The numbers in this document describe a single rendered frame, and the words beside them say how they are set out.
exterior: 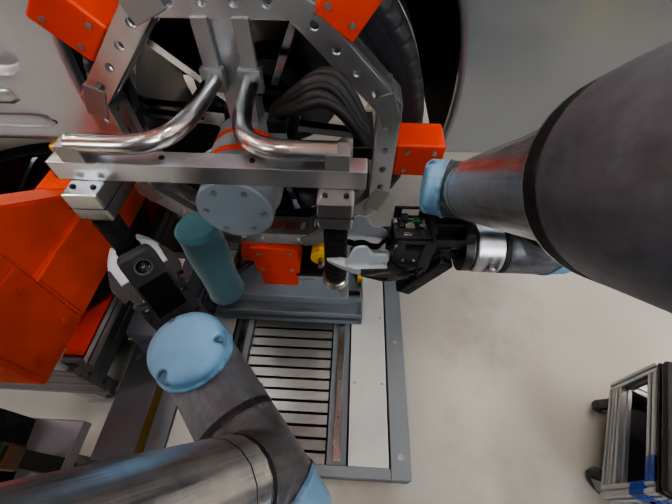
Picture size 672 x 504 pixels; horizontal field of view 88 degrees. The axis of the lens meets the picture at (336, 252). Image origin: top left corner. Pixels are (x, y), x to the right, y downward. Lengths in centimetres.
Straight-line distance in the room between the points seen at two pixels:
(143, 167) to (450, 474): 118
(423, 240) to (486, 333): 104
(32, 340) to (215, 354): 62
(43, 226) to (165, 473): 77
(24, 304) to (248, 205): 50
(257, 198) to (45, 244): 52
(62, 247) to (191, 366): 66
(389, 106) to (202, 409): 50
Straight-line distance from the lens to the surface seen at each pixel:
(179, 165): 51
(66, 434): 101
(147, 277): 51
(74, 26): 70
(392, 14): 66
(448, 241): 52
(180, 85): 102
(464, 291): 157
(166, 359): 36
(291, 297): 122
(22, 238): 91
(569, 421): 151
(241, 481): 27
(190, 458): 26
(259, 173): 47
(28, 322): 91
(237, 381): 36
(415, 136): 69
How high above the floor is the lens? 127
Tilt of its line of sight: 53 degrees down
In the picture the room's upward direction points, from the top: straight up
